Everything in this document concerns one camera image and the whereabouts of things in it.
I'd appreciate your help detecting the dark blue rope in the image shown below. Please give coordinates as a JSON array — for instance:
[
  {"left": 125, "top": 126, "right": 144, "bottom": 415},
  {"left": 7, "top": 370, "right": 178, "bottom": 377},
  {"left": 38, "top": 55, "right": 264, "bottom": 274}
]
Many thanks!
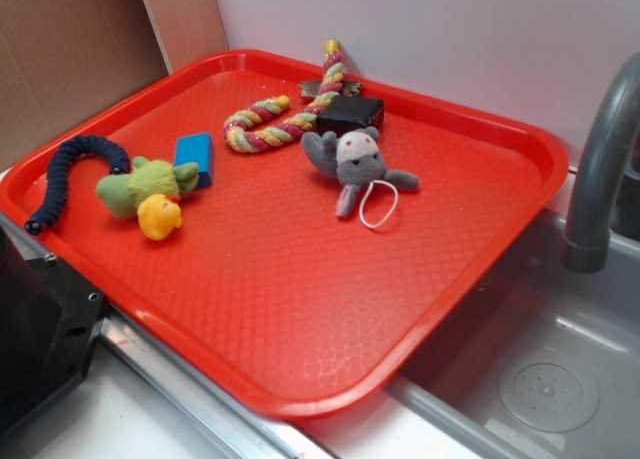
[{"left": 24, "top": 134, "right": 131, "bottom": 236}]

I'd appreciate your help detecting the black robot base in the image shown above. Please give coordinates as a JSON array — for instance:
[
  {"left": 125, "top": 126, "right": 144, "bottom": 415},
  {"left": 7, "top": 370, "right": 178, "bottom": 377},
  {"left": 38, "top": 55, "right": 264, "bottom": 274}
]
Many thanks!
[{"left": 1, "top": 232, "right": 105, "bottom": 439}]

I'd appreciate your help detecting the red plastic tray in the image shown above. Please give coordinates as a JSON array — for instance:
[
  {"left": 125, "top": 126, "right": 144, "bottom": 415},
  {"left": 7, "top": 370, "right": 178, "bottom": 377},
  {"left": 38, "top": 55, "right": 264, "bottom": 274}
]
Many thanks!
[{"left": 0, "top": 49, "right": 571, "bottom": 421}]

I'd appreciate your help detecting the grey plush mouse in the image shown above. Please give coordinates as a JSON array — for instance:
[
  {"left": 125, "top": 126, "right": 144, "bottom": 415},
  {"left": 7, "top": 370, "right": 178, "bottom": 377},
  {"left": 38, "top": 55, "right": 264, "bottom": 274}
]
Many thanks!
[{"left": 301, "top": 126, "right": 420, "bottom": 229}]

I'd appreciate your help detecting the black box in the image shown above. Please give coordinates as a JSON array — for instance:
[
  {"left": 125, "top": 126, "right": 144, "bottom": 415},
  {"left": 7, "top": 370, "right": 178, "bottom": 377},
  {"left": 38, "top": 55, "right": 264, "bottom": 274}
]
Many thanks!
[{"left": 316, "top": 96, "right": 385, "bottom": 136}]

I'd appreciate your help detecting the blue block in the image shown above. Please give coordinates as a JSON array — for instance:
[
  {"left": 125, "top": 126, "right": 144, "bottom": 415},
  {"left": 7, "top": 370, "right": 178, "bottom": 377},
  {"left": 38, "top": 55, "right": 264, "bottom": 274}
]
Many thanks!
[{"left": 174, "top": 132, "right": 214, "bottom": 189}]

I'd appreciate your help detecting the yellow rubber duck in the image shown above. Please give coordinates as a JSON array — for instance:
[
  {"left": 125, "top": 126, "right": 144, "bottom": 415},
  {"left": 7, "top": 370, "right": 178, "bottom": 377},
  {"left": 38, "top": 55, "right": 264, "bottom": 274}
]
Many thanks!
[{"left": 137, "top": 194, "right": 183, "bottom": 241}]

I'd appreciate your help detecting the green plush toy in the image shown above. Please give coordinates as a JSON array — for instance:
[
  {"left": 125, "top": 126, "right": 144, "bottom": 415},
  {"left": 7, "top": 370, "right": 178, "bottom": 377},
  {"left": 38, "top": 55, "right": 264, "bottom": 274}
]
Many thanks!
[{"left": 96, "top": 156, "right": 199, "bottom": 219}]

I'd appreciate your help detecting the grey sink basin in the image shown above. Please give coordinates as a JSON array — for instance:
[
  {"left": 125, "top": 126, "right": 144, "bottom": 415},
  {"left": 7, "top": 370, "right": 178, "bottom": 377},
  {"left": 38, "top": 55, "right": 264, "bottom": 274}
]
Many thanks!
[{"left": 388, "top": 212, "right": 639, "bottom": 458}]

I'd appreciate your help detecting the grey faucet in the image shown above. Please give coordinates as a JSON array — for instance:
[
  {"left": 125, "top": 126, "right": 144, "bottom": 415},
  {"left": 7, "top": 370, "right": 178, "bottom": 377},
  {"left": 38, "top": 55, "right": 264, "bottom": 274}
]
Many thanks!
[{"left": 562, "top": 54, "right": 639, "bottom": 274}]

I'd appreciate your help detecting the sink drain cover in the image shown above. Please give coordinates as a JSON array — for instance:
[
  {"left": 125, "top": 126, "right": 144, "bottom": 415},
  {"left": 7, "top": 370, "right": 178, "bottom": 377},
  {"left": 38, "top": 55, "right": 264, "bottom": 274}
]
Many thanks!
[{"left": 498, "top": 352, "right": 599, "bottom": 433}]

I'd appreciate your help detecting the brown cardboard panel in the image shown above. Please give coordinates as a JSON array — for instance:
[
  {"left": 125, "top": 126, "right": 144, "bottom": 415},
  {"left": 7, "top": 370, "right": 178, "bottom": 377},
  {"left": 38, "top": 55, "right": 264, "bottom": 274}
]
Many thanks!
[{"left": 1, "top": 0, "right": 228, "bottom": 169}]

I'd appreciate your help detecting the multicolour twisted rope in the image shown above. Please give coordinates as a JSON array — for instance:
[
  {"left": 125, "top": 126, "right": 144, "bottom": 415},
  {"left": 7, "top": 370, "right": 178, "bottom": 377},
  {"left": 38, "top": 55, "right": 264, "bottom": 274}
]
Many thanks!
[{"left": 222, "top": 39, "right": 346, "bottom": 155}]

